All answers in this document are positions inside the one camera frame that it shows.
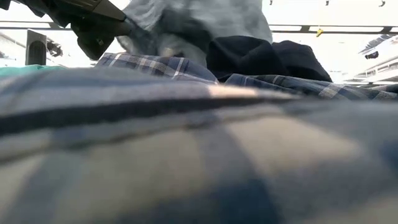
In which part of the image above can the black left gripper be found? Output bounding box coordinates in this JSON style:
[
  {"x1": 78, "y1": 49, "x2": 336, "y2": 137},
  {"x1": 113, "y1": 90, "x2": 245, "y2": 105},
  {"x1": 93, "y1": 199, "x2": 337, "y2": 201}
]
[{"x1": 18, "y1": 0, "x2": 133, "y2": 62}]

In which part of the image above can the light blue plaid garment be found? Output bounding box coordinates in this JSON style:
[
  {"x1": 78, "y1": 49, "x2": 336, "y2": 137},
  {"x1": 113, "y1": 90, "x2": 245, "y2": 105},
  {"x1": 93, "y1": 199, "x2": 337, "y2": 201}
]
[{"x1": 94, "y1": 52, "x2": 220, "y2": 85}]

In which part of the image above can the grey garment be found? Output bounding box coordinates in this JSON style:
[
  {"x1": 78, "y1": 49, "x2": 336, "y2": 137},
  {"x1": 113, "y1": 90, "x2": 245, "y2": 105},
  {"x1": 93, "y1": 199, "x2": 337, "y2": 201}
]
[{"x1": 115, "y1": 0, "x2": 274, "y2": 68}]

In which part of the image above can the large blue plaid shirt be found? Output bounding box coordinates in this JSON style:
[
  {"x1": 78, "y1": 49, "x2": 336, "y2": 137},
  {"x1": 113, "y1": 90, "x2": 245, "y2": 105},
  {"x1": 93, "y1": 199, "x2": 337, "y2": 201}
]
[{"x1": 0, "y1": 67, "x2": 398, "y2": 224}]

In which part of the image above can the turquoise garment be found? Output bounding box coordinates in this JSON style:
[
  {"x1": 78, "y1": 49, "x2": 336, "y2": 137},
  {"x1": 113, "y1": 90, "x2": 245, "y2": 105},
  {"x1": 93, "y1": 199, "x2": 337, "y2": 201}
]
[{"x1": 0, "y1": 63, "x2": 68, "y2": 79}]

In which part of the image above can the navy blue garment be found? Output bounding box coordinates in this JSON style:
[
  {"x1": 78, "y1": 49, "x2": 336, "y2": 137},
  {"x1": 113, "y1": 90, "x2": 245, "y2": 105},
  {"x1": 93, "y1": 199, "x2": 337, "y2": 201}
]
[{"x1": 205, "y1": 34, "x2": 334, "y2": 83}]

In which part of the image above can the small dark background object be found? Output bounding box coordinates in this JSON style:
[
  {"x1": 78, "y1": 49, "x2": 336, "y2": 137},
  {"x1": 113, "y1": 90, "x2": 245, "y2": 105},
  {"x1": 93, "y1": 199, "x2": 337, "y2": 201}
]
[{"x1": 364, "y1": 50, "x2": 381, "y2": 61}]

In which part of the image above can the white background shelving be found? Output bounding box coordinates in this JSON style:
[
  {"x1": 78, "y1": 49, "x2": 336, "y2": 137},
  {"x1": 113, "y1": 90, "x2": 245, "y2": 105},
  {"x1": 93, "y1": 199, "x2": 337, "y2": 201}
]
[{"x1": 343, "y1": 33, "x2": 398, "y2": 86}]

